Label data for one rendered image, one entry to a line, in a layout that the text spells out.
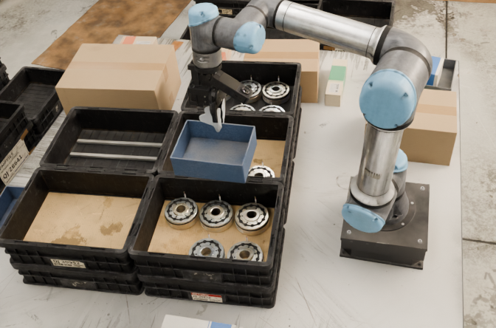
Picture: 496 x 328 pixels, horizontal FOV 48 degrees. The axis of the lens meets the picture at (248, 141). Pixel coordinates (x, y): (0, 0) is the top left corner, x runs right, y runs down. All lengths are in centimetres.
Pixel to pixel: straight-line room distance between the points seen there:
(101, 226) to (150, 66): 74
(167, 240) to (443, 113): 103
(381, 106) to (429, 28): 288
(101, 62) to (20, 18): 251
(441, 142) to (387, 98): 82
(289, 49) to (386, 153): 105
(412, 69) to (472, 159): 193
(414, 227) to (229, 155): 59
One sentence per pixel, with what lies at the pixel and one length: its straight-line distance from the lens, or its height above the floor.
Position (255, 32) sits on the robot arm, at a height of 145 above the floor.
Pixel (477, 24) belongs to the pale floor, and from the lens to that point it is 418.
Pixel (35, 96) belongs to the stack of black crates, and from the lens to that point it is 321.
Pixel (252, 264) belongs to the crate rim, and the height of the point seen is 93.
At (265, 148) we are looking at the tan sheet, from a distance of 192.
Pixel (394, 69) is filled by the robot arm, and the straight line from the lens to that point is 123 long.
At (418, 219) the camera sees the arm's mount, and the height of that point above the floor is 81.
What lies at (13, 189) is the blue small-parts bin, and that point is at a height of 75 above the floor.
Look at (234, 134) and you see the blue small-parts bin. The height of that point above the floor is 110.
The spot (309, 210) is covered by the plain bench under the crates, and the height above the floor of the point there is 70.
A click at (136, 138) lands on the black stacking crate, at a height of 83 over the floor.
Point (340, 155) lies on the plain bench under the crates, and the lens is 208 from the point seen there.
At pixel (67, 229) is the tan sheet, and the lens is 184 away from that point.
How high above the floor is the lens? 217
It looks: 44 degrees down
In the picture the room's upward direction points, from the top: 6 degrees counter-clockwise
